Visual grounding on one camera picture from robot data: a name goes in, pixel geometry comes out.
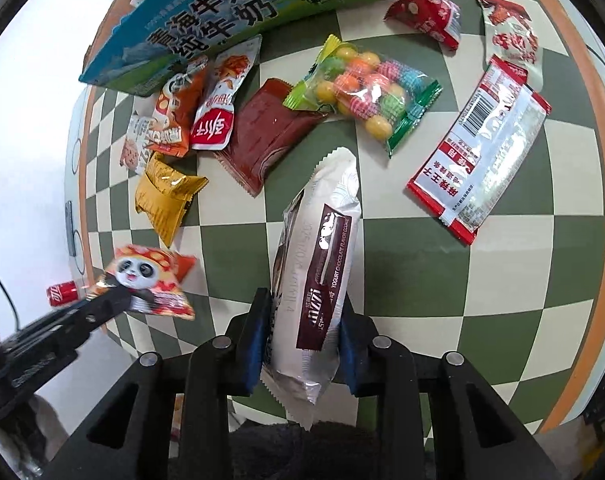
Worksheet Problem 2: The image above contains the red soda can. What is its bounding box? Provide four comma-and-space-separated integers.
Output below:
46, 281, 86, 308

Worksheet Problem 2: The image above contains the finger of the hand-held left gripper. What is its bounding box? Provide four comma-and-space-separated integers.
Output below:
37, 285, 134, 348

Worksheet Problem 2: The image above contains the dark red snack packet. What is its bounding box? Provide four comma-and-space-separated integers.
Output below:
213, 77, 329, 197

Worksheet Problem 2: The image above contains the white chicken wing packet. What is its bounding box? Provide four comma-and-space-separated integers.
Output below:
473, 0, 545, 93

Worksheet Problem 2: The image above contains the gold foil snack packet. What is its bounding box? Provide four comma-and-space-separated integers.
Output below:
134, 152, 209, 247

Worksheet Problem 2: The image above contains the orange snack packet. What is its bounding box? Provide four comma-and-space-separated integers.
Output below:
145, 55, 210, 158

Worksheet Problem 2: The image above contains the blue printed cardboard box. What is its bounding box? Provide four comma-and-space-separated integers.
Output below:
80, 0, 403, 98

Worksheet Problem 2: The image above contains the long red white packet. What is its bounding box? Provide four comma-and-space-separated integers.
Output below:
406, 55, 552, 246

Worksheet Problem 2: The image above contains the bag of colourful candy balls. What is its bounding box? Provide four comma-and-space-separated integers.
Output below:
282, 34, 443, 158

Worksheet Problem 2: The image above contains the panda print snack packet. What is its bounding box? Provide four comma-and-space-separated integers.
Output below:
87, 244, 198, 322

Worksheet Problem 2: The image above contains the white red snack packet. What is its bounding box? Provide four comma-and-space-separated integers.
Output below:
190, 35, 263, 151

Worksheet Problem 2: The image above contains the white chocolate cookie packet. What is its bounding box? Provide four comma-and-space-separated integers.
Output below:
260, 147, 362, 431

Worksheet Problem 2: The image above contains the small red snack packet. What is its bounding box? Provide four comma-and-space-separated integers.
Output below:
385, 0, 463, 51

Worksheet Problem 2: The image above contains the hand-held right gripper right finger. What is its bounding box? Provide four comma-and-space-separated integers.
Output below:
335, 305, 573, 480

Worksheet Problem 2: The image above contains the small white biscuit packet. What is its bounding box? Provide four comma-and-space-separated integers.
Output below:
120, 112, 156, 176

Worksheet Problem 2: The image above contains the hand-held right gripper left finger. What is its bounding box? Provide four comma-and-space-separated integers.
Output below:
40, 287, 276, 480

